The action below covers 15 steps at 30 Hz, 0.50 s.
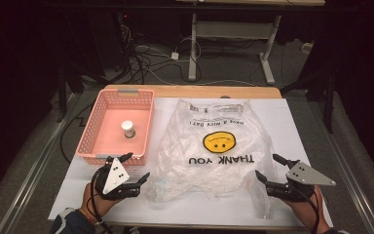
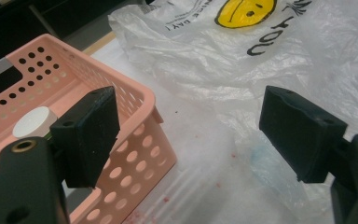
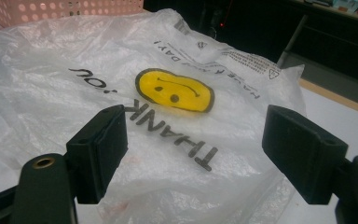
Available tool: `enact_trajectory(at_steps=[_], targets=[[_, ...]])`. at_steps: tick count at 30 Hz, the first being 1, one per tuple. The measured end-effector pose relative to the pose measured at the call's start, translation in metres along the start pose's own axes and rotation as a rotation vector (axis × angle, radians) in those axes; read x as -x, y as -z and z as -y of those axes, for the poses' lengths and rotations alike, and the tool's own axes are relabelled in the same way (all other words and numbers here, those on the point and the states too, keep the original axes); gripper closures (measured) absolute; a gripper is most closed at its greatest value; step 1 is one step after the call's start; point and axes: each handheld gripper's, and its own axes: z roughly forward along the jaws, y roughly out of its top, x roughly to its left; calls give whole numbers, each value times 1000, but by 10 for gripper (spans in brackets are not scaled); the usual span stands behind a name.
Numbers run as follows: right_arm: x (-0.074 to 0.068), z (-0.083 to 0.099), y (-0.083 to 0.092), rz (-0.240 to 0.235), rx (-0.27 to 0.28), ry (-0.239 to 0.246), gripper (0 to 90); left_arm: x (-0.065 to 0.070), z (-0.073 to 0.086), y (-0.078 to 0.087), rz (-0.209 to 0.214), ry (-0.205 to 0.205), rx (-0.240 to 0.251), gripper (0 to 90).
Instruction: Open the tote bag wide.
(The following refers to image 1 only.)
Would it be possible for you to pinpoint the black metal stand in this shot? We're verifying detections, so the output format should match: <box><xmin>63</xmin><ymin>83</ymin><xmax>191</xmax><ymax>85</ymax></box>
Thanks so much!
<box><xmin>56</xmin><ymin>62</ymin><xmax>68</xmax><ymax>124</ymax></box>

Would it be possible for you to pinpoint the orange bracelet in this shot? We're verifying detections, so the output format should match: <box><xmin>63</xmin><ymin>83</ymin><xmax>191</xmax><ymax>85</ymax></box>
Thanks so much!
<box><xmin>78</xmin><ymin>208</ymin><xmax>104</xmax><ymax>227</ymax></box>

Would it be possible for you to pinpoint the tangle of floor cables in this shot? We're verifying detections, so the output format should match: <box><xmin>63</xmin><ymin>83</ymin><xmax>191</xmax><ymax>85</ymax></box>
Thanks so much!
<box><xmin>118</xmin><ymin>23</ymin><xmax>204</xmax><ymax>86</ymax></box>

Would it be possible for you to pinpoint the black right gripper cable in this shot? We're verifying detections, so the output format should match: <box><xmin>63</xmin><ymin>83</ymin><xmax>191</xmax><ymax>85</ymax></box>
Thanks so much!
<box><xmin>292</xmin><ymin>185</ymin><xmax>321</xmax><ymax>234</ymax></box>

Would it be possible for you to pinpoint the white table board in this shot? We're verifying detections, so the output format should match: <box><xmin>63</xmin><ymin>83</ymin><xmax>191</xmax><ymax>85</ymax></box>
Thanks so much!
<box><xmin>47</xmin><ymin>97</ymin><xmax>334</xmax><ymax>229</ymax></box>

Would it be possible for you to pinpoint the small white cup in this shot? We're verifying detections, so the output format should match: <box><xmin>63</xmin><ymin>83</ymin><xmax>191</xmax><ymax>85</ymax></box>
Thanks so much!
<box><xmin>120</xmin><ymin>120</ymin><xmax>137</xmax><ymax>139</ymax></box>

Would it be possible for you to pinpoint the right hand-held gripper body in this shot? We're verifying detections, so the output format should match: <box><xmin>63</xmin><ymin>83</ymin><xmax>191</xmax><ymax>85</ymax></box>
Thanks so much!
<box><xmin>265</xmin><ymin>159</ymin><xmax>337</xmax><ymax>203</ymax></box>

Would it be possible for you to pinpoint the metal floor rail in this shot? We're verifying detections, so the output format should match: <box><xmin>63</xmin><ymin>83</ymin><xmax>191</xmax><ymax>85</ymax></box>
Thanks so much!
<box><xmin>316</xmin><ymin>128</ymin><xmax>374</xmax><ymax>234</ymax></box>
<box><xmin>0</xmin><ymin>92</ymin><xmax>81</xmax><ymax>234</ymax></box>

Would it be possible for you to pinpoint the white metal desk frame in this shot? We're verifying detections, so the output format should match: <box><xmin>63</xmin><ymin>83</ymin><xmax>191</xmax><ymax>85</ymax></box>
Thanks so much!
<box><xmin>174</xmin><ymin>0</ymin><xmax>326</xmax><ymax>86</ymax></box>

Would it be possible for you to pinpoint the black floor cable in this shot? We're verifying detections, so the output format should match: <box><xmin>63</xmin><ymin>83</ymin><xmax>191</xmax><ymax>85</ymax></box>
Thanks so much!
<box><xmin>58</xmin><ymin>102</ymin><xmax>95</xmax><ymax>165</ymax></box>

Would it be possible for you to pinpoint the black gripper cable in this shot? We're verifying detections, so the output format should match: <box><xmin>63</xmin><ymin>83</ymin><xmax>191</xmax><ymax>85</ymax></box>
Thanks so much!
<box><xmin>90</xmin><ymin>164</ymin><xmax>115</xmax><ymax>234</ymax></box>
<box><xmin>292</xmin><ymin>185</ymin><xmax>321</xmax><ymax>234</ymax></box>

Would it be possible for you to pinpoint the pink plastic basket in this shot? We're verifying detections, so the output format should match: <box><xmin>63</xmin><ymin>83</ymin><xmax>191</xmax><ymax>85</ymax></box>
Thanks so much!
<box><xmin>75</xmin><ymin>88</ymin><xmax>156</xmax><ymax>167</ymax></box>

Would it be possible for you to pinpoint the person's left hand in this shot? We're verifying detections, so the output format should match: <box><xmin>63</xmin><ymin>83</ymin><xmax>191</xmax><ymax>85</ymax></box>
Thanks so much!
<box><xmin>81</xmin><ymin>182</ymin><xmax>125</xmax><ymax>224</ymax></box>

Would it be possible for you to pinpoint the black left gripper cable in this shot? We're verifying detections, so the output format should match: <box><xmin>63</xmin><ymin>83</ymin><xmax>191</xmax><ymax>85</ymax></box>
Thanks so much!
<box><xmin>90</xmin><ymin>164</ymin><xmax>115</xmax><ymax>234</ymax></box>

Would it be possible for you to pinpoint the person's right hand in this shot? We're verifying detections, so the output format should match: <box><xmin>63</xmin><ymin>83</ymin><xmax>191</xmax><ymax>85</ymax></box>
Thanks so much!
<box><xmin>284</xmin><ymin>186</ymin><xmax>324</xmax><ymax>234</ymax></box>

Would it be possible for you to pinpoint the clear smiley plastic bag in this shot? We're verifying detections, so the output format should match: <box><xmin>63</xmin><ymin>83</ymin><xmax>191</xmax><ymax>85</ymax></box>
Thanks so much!
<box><xmin>146</xmin><ymin>98</ymin><xmax>279</xmax><ymax>219</ymax></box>

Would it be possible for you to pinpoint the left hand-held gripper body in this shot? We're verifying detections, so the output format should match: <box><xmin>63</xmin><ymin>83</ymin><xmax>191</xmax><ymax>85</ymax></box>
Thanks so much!
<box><xmin>94</xmin><ymin>156</ymin><xmax>143</xmax><ymax>201</ymax></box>

